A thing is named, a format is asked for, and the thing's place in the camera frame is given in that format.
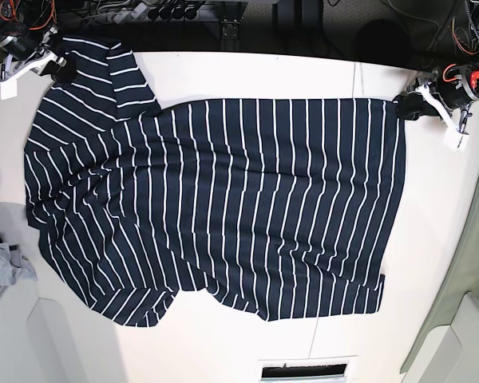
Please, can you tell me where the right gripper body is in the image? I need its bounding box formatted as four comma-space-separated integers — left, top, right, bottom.
0, 27, 60, 61

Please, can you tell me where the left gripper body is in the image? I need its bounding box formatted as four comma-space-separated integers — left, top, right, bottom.
433, 64, 479, 110

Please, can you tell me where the navy white striped t-shirt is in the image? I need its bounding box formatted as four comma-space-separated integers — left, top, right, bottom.
24, 37, 406, 327

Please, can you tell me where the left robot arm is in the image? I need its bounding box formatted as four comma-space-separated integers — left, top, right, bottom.
394, 1, 479, 132

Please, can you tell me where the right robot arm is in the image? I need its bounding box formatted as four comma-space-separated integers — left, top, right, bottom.
0, 1, 77, 84

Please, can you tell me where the black office chair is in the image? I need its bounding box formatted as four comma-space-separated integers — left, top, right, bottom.
354, 19, 412, 67

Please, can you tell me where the grey cloth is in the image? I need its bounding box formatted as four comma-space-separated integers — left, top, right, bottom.
0, 243, 38, 287

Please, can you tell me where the aluminium frame post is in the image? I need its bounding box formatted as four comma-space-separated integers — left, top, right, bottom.
217, 2, 247, 52

